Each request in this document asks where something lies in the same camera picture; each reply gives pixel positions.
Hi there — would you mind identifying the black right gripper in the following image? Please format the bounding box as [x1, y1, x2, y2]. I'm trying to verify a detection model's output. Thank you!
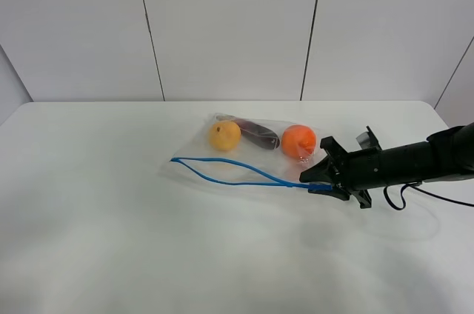
[299, 136, 382, 209]

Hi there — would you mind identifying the clear zip bag blue seal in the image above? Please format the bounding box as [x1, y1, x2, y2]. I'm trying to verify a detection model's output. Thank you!
[162, 113, 326, 191]

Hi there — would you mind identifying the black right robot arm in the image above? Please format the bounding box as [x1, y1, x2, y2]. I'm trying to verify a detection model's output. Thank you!
[299, 124, 473, 210]

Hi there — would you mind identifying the orange round fruit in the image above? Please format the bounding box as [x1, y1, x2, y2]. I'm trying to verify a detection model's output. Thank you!
[281, 124, 317, 160]

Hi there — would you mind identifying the dark purple eggplant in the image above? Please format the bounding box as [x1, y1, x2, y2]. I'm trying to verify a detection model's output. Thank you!
[217, 115, 280, 150]

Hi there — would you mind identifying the yellow round fruit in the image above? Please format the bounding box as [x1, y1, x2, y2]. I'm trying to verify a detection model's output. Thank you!
[208, 121, 241, 152]

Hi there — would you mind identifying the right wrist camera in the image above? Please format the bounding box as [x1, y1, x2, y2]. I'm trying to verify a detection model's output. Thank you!
[356, 126, 381, 151]

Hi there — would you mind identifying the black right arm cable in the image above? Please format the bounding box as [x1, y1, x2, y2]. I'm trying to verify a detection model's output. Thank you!
[383, 181, 474, 212]

